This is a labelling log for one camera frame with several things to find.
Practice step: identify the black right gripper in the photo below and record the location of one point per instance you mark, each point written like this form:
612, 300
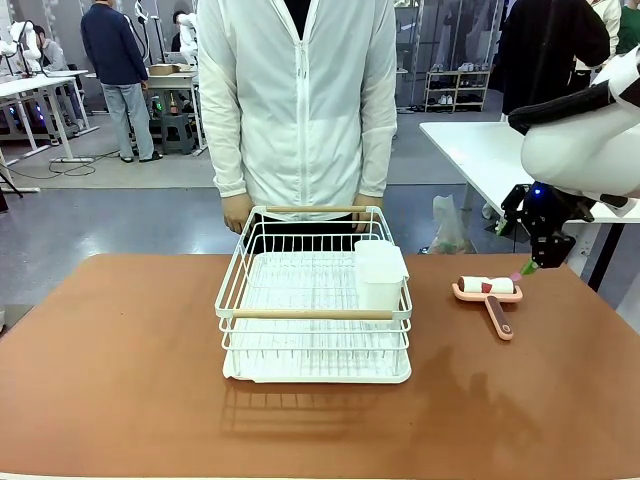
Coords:
546, 210

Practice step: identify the pink lint roller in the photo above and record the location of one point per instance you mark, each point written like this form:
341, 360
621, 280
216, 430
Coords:
487, 286

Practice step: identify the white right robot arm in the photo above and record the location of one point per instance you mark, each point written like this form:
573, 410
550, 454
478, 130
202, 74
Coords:
575, 150

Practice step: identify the person's right forearm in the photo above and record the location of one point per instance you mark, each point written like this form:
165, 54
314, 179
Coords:
225, 150

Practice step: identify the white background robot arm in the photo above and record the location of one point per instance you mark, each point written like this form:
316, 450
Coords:
187, 40
31, 50

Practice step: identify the person's left forearm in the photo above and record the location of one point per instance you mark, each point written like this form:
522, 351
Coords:
376, 160

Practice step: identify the person's left hand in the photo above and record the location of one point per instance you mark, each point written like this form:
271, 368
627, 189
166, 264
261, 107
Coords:
367, 202

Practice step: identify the person's right hand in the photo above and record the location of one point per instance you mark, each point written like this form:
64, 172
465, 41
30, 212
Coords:
237, 212

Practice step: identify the clear plastic bag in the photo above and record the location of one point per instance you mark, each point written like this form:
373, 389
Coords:
447, 220

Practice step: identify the wooden shoe rack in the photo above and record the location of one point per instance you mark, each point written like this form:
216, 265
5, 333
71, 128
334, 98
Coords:
457, 89

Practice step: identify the white plastic cutlery holder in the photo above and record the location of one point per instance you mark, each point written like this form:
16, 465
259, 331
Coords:
380, 290

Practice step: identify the person in black clothes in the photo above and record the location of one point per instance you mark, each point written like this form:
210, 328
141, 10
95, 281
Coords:
545, 50

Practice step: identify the person in green top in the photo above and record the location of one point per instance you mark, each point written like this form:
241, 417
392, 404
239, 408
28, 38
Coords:
630, 30

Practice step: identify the person in white jacket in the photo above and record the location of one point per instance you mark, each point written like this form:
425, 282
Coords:
300, 125

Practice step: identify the white drip tray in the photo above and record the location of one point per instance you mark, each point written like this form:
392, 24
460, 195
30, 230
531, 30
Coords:
320, 372

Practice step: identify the grey step stool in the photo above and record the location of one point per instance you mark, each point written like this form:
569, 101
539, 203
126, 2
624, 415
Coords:
176, 132

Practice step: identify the dark glass bottle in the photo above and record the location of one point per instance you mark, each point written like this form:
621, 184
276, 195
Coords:
174, 105

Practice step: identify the white desk with box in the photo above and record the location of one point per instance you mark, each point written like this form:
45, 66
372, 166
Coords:
170, 79

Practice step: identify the cardboard box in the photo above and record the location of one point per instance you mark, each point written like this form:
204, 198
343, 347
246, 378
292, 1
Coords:
164, 69

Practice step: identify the man in navy jacket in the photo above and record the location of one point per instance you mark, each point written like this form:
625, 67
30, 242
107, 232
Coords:
112, 50

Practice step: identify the white power strip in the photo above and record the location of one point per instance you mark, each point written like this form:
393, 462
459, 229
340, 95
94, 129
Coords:
72, 160

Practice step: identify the seated person in grey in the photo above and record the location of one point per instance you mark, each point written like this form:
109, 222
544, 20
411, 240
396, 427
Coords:
52, 55

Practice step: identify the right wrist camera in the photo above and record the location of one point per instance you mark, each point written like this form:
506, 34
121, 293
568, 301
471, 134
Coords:
582, 210

